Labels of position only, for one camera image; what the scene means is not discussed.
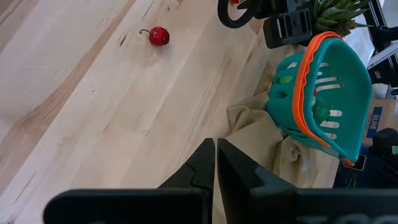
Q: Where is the tan folded cloth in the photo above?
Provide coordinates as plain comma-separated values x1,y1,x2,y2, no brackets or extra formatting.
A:
226,46,342,190

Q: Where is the red toy berry with stem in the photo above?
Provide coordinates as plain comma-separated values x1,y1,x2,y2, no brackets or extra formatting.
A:
139,26,170,47

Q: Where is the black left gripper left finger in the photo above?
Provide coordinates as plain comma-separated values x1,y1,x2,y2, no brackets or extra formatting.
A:
158,138,216,224

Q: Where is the green basket with orange rim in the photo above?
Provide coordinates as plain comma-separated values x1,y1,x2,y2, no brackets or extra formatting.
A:
266,30,373,167

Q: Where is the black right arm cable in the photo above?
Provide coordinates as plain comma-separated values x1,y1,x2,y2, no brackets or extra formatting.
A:
217,0,261,29

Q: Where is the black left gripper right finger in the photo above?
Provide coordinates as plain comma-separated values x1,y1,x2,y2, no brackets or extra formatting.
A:
216,138,299,224

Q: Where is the black aluminium table frame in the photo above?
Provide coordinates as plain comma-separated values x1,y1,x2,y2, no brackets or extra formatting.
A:
366,0,398,90

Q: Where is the brown cardboard box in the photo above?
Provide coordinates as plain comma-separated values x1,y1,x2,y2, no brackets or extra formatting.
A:
362,98,398,147

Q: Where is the dark green toy vegetable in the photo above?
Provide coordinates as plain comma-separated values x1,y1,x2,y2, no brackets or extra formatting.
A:
312,96,333,124

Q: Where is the potted succulent plant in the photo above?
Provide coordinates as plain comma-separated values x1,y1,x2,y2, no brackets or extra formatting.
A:
312,0,374,37

